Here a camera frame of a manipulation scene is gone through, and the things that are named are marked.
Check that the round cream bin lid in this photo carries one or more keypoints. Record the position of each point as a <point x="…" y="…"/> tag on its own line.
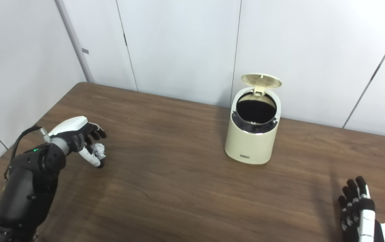
<point x="261" y="80"/>

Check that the white paper ball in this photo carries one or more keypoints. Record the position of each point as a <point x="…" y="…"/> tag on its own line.
<point x="99" y="150"/>

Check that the cream-colored desktop bin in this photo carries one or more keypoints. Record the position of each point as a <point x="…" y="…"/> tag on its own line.
<point x="251" y="146"/>

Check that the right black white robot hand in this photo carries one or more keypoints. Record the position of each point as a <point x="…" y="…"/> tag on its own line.
<point x="364" y="218"/>

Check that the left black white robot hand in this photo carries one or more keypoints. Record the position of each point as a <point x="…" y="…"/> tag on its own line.
<point x="73" y="134"/>

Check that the grey wall corner post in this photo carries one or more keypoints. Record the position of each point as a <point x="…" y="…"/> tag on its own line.
<point x="74" y="40"/>

